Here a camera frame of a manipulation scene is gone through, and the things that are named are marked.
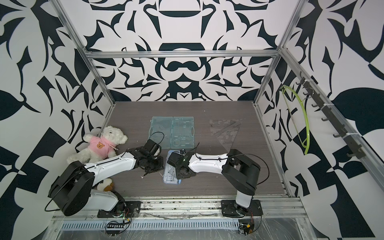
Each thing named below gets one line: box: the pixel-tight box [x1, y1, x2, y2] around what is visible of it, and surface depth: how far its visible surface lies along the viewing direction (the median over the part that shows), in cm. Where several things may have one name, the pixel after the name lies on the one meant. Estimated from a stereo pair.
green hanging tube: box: [280, 85, 311, 155], surface depth 72 cm
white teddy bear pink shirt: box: [67, 125, 128, 166], surface depth 89 cm
